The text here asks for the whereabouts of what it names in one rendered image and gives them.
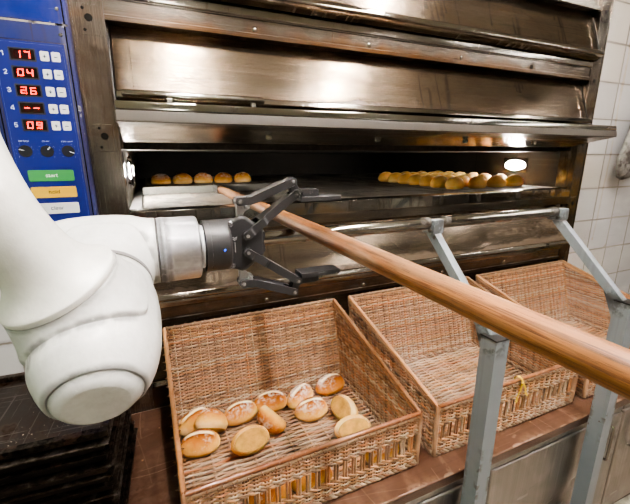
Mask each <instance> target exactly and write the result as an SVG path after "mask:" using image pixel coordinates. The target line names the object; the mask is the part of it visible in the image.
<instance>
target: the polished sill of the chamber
mask: <svg viewBox="0 0 630 504"><path fill-rule="evenodd" d="M569 195H570V188H561V187H554V188H534V189H515V190H495V191H476V192H457V193H437V194H418V195H399V196H379V197H360V198H341V200H333V201H315V202H299V201H294V202H293V203H291V204H290V205H289V206H288V207H287V208H285V209H284V211H287V212H289V213H292V214H294V215H297V216H299V215H314V214H328V213H343V212H357V211H372V210H387V209H401V208H416V207H430V206H445V205H460V204H474V203H489V202H503V201H518V200H533V199H547V198H562V197H569ZM258 214H260V213H258V212H256V211H254V210H252V209H250V208H249V209H248V210H246V211H245V212H244V214H243V215H244V216H246V217H247V218H249V219H253V218H254V217H255V216H256V215H258ZM129 215H132V216H136V217H142V218H154V219H155V218H158V217H180V216H194V217H195V218H196V219H197V222H200V220H211V219H225V218H231V217H233V216H235V215H236V214H235V204H225V205H205V206H186V207H167V208H147V209H131V210H130V213H129Z"/></svg>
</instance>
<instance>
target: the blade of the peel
mask: <svg viewBox="0 0 630 504"><path fill-rule="evenodd" d="M271 184H273V183H237V184H223V185H225V186H226V187H227V188H229V189H232V190H234V191H257V190H260V189H262V188H264V187H266V186H268V185H271ZM142 188H143V195H157V194H182V193H207V192H214V191H213V184H205V185H173V186H142Z"/></svg>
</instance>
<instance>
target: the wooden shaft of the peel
mask: <svg viewBox="0 0 630 504"><path fill-rule="evenodd" d="M218 192H219V193H221V194H223V195H225V196H227V197H229V198H231V199H233V197H235V196H245V195H244V194H242V193H239V192H237V191H234V190H232V189H229V188H227V187H225V186H219V187H218ZM269 206H270V205H269V204H267V203H264V202H262V201H261V202H258V203H256V204H253V205H250V209H252V210H254V211H256V212H258V213H261V212H263V211H264V210H265V209H266V208H268V207H269ZM272 220H274V221H276V222H278V223H280V224H282V225H284V226H286V227H288V228H290V229H292V230H294V231H296V232H298V233H300V234H302V235H304V236H306V237H308V238H310V239H312V240H314V241H315V242H317V243H319V244H321V245H323V246H325V247H327V248H329V249H331V250H333V251H335V252H337V253H339V254H341V255H343V256H345V257H347V258H349V259H351V260H353V261H355V262H357V263H359V264H361V265H363V266H365V267H367V268H369V269H371V270H373V271H375V272H377V273H379V274H381V275H383V276H385V277H387V278H389V279H391V280H393V281H394V282H396V283H398V284H400V285H402V286H404V287H406V288H408V289H410V290H412V291H414V292H416V293H418V294H420V295H422V296H424V297H426V298H428V299H430V300H432V301H434V302H436V303H438V304H440V305H442V306H444V307H446V308H448V309H450V310H452V311H454V312H456V313H458V314H460V315H462V316H464V317H466V318H468V319H470V320H472V321H473V322H475V323H477V324H479V325H481V326H483V327H485V328H487V329H489V330H491V331H493V332H495V333H497V334H499V335H501V336H503V337H505V338H507V339H509V340H511V341H513V342H515V343H517V344H519V345H521V346H523V347H525V348H527V349H529V350H531V351H533V352H535V353H537V354H539V355H541V356H543V357H545V358H547V359H549V360H551V361H552V362H554V363H556V364H558V365H560V366H562V367H564V368H566V369H568V370H570V371H572V372H574V373H576V374H578V375H580V376H582V377H584V378H586V379H588V380H590V381H592V382H594V383H596V384H598V385H600V386H602V387H604V388H606V389H608V390H610V391H612V392H614V393H616V394H618V395H620V396H622V397H624V398H626V399H628V400H630V349H627V348H625V347H622V346H620V345H617V344H615V343H612V342H610V341H607V340H605V339H603V338H600V337H598V336H595V335H593V334H590V333H588V332H585V331H583V330H580V329H578V328H575V327H573V326H570V325H568V324H565V323H563V322H560V321H558V320H555V319H553V318H550V317H548V316H545V315H543V314H540V313H538V312H535V311H533V310H530V309H528V308H525V307H523V306H520V305H518V304H515V303H513V302H510V301H508V300H506V299H503V298H501V297H498V296H496V295H493V294H491V293H488V292H486V291H483V290H481V289H478V288H476V287H473V286H471V285H468V284H466V283H463V282H461V281H458V280H456V279H453V278H451V277H448V276H446V275H443V274H441V273H438V272H436V271H433V270H431V269H428V268H426V267H423V266H421V265H418V264H416V263H414V262H411V261H409V260H406V259H404V258H401V257H399V256H396V255H394V254H391V253H389V252H386V251H384V250H381V249H379V248H376V247H374V246H371V245H369V244H366V243H364V242H361V241H359V240H356V239H354V238H351V237H349V236H346V235H344V234H341V233H339V232H336V231H334V230H331V229H329V228H326V227H324V226H321V225H319V224H317V223H314V222H312V221H309V220H307V219H304V218H302V217H299V216H297V215H294V214H292V213H289V212H287V211H284V210H283V211H282V212H281V213H279V214H278V215H277V216H276V217H275V218H273V219H272Z"/></svg>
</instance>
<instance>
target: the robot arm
mask: <svg viewBox="0 0 630 504"><path fill-rule="evenodd" d="M286 189H288V191H287V192H286V193H285V194H283V195H282V196H281V197H280V198H279V199H277V200H276V201H275V202H274V203H272V204H271V205H270V206H269V207H268V208H266V209H265V210H264V211H263V212H261V213H260V214H258V215H256V216H255V217H254V218H253V219H251V220H250V219H249V218H247V217H246V216H244V215H243V214H244V212H245V211H246V210H248V209H249V208H250V205H253V204H256V203H258V202H261V201H263V200H265V199H267V198H269V197H271V196H273V195H276V194H278V193H280V192H282V191H284V190H286ZM333 200H341V195H337V194H319V190H318V189H316V188H299V187H298V185H297V179H296V178H292V177H286V178H284V179H282V180H279V181H278V182H275V183H273V184H271V185H268V186H266V187H264V188H262V189H260V190H258V191H255V192H253V193H251V194H249V195H245V196H235V197H233V199H232V202H233V203H234V204H235V214H236V215H235V216H233V217H231V218H225V219H211V220H200V224H199V225H198V222H197V219H196V218H195V217H194V216H180V217H158V218H155V219H154V218H142V217H136V216H132V215H97V216H84V217H76V218H68V219H63V220H59V221H53V220H52V219H51V217H50V216H49V215H48V214H47V213H46V211H45V210H44V209H43V208H42V206H41V205H40V204H39V202H38V201H37V199H36V198H35V197H34V195H33V194H32V192H31V191H30V189H29V187H28V186H27V184H26V183H25V181H24V179H23V177H22V176H21V174H20V172H19V170H18V168H17V166H16V165H15V163H14V161H13V159H12V157H11V155H10V153H9V151H8V149H7V146H6V144H5V142H4V140H3V138H2V136H1V134H0V291H1V298H0V324H1V325H2V326H3V327H4V329H5V331H6V332H7V334H8V336H9V338H10V339H11V341H12V343H13V345H14V347H15V350H16V352H17V355H18V360H19V362H20V363H21V365H23V366H24V367H25V381H26V385H27V387H28V390H29V392H30V394H31V396H32V398H33V400H34V402H35V403H36V405H37V406H38V407H39V408H40V410H41V411H42V412H43V413H44V414H45V415H46V416H48V417H50V418H52V419H55V420H58V421H62V422H64V423H67V424H72V425H88V424H95V423H99V422H103V421H106V420H109V419H112V418H114V417H116V416H118V415H120V414H122V413H123V412H125V411H126V410H128V409H129V408H130V407H131V406H132V405H133V404H134V403H135V402H136V401H137V400H139V399H140V398H141V397H143V396H144V395H145V393H146V392H147V390H148V388H149V387H150V385H151V383H152V381H153V379H154V377H155V374H156V372H157V368H158V365H159V360H160V356H161V350H162V321H161V312H160V306H159V301H158V296H157V293H156V290H155V288H154V285H153V284H157V283H162V282H166V283H167V282H171V281H177V280H184V279H192V278H199V277H201V276H202V273H203V268H204V269H205V271H206V272H210V271H217V270H226V269H233V268H234V269H238V270H239V277H238V278H237V282H238V283H239V285H240V286H241V287H242V288H248V287H258V288H263V289H267V290H271V291H275V292H279V293H284V294H288V295H292V296H296V295H298V288H299V286H300V285H301V284H302V283H308V282H315V281H317V280H319V276H322V275H329V274H336V273H340V268H338V267H336V266H334V265H333V264H330V265H322V266H314V267H307V268H299V269H295V273H296V274H294V273H292V272H291V271H289V270H287V269H286V268H284V267H282V266H280V265H279V264H277V263H275V262H274V261H272V260H270V259H268V258H267V257H265V256H264V255H263V254H264V252H266V248H265V244H264V239H265V232H264V230H263V228H264V227H265V226H266V225H268V223H269V222H270V221H271V220H272V219H273V218H275V217H276V216H277V215H278V214H279V213H281V212H282V211H283V210H284V209H285V208H287V207H288V206H289V205H290V204H291V203H293V202H294V201H299V202H315V201H333ZM155 223H156V226H155ZM156 233H157V234H156ZM157 242H158V243H157ZM158 251H159V252H158ZM159 260H160V261H159ZM255 262H257V263H259V264H261V265H262V266H264V267H266V268H268V269H270V270H272V271H274V272H275V273H277V274H279V275H281V276H282V277H284V278H286V279H288V280H289V281H290V283H289V284H287V283H283V282H279V281H275V280H271V279H267V278H263V277H259V276H254V275H252V274H251V273H250V272H247V271H246V269H248V268H249V267H250V266H251V265H253V264H254V263H255ZM160 268H161V270H160ZM161 276H162V280H161Z"/></svg>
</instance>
